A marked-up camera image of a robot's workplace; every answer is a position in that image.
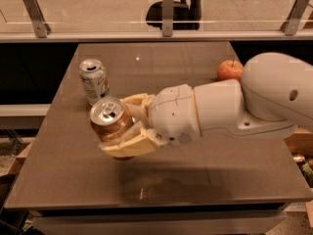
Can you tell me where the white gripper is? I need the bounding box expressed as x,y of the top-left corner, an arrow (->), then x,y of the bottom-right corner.
99,84 -> 201,158

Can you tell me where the orange soda can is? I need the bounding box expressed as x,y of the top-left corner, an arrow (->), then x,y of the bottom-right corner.
90,97 -> 134,152

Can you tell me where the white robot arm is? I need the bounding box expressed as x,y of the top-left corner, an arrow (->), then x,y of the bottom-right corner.
100,53 -> 313,159

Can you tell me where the white green soda can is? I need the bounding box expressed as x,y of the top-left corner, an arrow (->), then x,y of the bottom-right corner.
79,59 -> 110,106

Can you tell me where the red orange apple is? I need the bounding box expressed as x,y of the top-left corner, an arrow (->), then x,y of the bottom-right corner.
217,60 -> 244,81

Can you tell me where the black office chair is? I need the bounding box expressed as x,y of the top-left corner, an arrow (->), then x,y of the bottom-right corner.
145,0 -> 205,30

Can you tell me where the glass railing panel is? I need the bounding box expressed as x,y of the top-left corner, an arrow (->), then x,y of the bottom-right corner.
0,0 -> 295,33

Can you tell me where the middle metal glass bracket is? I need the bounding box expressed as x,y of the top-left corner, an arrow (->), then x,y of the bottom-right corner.
162,0 -> 174,37

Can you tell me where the metal glass bracket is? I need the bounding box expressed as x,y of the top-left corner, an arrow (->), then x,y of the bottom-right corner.
162,0 -> 174,37
280,0 -> 310,36
22,0 -> 51,38

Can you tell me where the left metal glass bracket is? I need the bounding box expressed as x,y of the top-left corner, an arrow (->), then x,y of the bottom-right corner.
22,0 -> 51,38

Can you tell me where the right metal glass bracket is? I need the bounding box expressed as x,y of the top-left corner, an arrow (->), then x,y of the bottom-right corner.
280,0 -> 310,36

